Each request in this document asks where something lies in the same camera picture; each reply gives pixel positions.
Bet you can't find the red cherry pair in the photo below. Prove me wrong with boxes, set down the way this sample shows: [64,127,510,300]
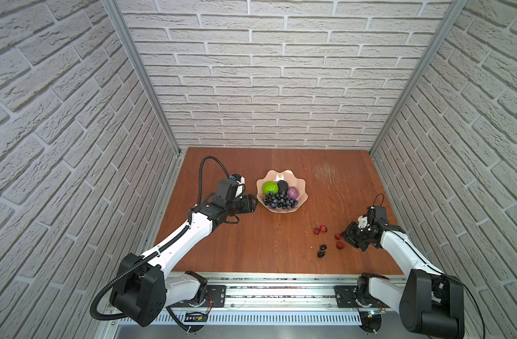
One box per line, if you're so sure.
[335,233,346,250]
[313,225,328,234]

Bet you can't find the green bumpy fruit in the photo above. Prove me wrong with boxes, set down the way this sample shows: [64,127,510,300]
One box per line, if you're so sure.
[262,181,279,195]

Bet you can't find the dark grape bunch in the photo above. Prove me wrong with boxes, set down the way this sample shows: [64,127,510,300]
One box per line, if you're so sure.
[263,192,298,210]

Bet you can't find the dark avocado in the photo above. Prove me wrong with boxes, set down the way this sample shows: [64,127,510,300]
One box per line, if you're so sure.
[277,180,289,196]

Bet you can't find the purple fig fruit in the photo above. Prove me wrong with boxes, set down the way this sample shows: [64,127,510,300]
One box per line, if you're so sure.
[287,186,300,200]

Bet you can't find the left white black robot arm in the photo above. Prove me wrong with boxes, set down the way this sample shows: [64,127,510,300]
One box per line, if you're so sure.
[100,175,258,326]

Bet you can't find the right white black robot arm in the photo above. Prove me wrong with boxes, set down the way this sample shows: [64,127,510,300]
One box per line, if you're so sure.
[340,206,465,338]

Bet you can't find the pink wavy fruit bowl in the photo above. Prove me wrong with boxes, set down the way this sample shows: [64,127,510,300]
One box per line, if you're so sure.
[257,169,308,213]

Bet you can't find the dark cherry pair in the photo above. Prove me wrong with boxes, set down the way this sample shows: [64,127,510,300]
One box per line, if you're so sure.
[317,244,333,258]

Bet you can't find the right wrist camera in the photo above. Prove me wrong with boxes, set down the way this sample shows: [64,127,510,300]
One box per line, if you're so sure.
[357,216,368,229]

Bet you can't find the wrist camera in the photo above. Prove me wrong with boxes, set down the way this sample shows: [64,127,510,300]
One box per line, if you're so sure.
[230,174,246,200]
[357,216,368,229]

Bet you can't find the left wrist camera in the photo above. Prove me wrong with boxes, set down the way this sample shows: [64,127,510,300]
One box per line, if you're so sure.
[230,174,246,200]

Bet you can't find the aluminium mounting rail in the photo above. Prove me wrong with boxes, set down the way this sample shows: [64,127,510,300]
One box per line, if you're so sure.
[105,272,454,327]

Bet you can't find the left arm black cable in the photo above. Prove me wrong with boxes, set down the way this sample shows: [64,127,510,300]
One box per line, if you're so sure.
[89,155,232,333]

